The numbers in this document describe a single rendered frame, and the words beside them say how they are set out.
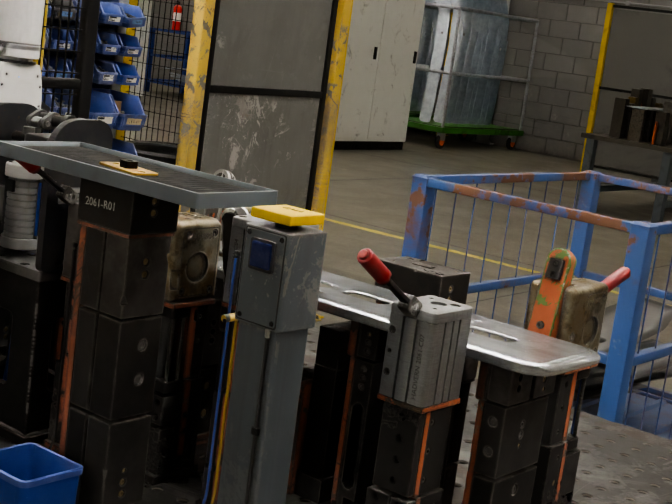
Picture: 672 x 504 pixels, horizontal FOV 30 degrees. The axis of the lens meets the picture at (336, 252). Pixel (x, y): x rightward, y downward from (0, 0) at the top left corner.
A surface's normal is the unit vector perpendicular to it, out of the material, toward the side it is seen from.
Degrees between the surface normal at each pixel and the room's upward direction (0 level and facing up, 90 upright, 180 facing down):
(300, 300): 90
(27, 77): 87
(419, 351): 90
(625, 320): 90
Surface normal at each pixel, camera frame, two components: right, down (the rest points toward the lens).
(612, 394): -0.62, 0.06
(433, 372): 0.77, 0.22
